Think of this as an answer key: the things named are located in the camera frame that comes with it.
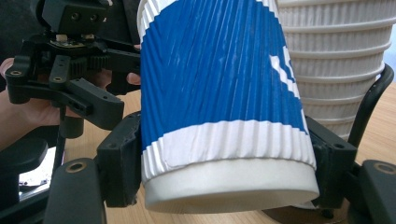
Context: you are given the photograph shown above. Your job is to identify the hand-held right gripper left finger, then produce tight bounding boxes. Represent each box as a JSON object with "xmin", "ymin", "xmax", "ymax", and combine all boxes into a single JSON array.
[{"xmin": 96, "ymin": 111, "xmax": 143, "ymax": 208}]

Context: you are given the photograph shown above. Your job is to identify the stack of white paper cups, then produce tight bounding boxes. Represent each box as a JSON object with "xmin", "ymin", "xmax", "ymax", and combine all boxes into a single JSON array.
[{"xmin": 275, "ymin": 0, "xmax": 396, "ymax": 142}]

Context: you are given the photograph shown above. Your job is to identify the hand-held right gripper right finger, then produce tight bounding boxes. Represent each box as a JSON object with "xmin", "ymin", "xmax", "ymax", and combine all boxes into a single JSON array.
[{"xmin": 305, "ymin": 116, "xmax": 358, "ymax": 209}]

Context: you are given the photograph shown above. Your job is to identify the blue white ribbed paper cup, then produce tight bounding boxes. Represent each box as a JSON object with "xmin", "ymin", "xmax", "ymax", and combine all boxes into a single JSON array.
[{"xmin": 136, "ymin": 0, "xmax": 321, "ymax": 215}]

